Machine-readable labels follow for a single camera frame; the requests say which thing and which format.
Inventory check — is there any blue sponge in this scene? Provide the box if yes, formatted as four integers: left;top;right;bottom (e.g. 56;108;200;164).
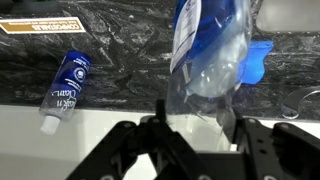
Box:
237;40;275;86

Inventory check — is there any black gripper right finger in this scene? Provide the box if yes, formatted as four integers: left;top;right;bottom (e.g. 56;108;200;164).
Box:
216;108;320;180

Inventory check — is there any chrome gooseneck faucet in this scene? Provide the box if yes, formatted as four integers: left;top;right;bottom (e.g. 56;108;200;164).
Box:
280;85;320;121

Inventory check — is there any compostables label sign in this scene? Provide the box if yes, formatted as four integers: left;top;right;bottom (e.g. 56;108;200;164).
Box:
0;16;87;35

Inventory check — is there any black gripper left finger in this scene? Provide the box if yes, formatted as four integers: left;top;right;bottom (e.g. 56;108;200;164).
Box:
65;98;205;180

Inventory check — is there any small blue soap bottle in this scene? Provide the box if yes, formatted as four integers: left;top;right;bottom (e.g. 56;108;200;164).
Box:
38;49;92;136

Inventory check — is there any clear plastic bottle blue label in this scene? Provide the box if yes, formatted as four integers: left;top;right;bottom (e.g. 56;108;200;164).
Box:
165;0;253;152

